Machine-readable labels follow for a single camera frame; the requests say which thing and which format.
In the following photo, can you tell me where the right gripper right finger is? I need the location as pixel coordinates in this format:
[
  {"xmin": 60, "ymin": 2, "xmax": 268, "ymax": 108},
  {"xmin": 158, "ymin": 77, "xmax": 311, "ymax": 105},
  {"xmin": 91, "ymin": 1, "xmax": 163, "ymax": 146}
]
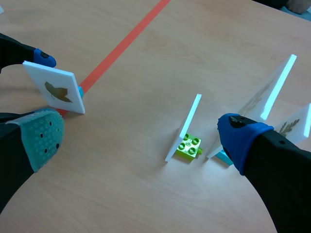
[{"xmin": 216, "ymin": 113, "xmax": 311, "ymax": 233}]

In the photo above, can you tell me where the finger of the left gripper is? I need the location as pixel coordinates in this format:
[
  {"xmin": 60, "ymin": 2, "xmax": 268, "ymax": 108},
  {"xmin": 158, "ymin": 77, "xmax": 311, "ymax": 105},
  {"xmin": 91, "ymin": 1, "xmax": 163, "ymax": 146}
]
[{"xmin": 0, "ymin": 33, "xmax": 57, "ymax": 74}]

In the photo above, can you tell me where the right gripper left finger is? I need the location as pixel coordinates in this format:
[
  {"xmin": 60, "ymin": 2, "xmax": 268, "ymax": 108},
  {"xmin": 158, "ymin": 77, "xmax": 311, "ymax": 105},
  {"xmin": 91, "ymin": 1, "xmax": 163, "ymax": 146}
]
[{"xmin": 0, "ymin": 108, "xmax": 65, "ymax": 214}]

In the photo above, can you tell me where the card with compound leaf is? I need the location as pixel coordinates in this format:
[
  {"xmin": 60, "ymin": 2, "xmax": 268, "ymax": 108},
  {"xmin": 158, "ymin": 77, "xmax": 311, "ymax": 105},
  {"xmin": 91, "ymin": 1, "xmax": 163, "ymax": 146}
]
[{"xmin": 274, "ymin": 102, "xmax": 311, "ymax": 144}]

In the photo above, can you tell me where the white card with brown leaf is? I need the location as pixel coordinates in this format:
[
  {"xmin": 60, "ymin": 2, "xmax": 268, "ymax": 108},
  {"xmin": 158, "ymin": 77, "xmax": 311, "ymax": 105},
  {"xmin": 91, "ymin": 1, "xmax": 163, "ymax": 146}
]
[{"xmin": 22, "ymin": 61, "xmax": 86, "ymax": 115}]

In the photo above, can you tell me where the large clear leaf card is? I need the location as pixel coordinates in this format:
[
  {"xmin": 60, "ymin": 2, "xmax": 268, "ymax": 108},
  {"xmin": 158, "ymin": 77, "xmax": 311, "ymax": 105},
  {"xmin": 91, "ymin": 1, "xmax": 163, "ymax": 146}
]
[{"xmin": 206, "ymin": 53, "xmax": 298, "ymax": 160}]

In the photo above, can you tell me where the green toy brick stand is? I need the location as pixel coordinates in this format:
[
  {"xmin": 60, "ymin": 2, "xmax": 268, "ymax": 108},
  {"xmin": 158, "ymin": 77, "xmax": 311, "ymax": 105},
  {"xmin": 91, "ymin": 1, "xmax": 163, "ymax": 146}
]
[{"xmin": 175, "ymin": 133, "xmax": 204, "ymax": 163}]

